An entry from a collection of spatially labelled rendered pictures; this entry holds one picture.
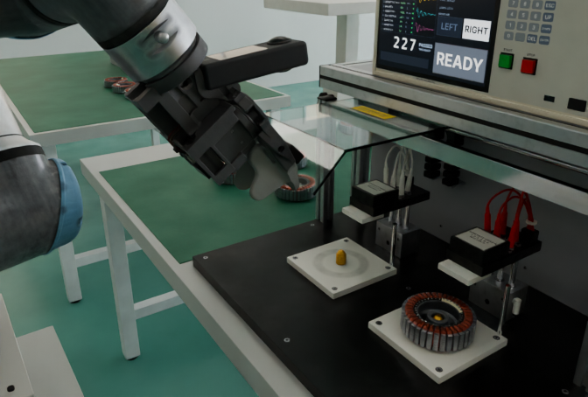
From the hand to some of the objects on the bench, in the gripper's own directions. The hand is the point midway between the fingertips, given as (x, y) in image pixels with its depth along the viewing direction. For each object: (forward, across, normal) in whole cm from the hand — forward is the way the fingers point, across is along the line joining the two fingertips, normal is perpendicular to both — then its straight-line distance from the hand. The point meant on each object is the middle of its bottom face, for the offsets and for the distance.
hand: (294, 177), depth 61 cm
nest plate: (+40, -22, +1) cm, 46 cm away
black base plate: (+43, -10, +1) cm, 44 cm away
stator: (+40, +2, +2) cm, 40 cm away
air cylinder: (+49, -22, +12) cm, 55 cm away
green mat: (+56, -74, +18) cm, 95 cm away
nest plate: (+41, +2, +1) cm, 41 cm away
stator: (+51, -60, +12) cm, 80 cm away
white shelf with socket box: (+77, -101, +46) cm, 135 cm away
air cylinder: (+49, +2, +12) cm, 51 cm away
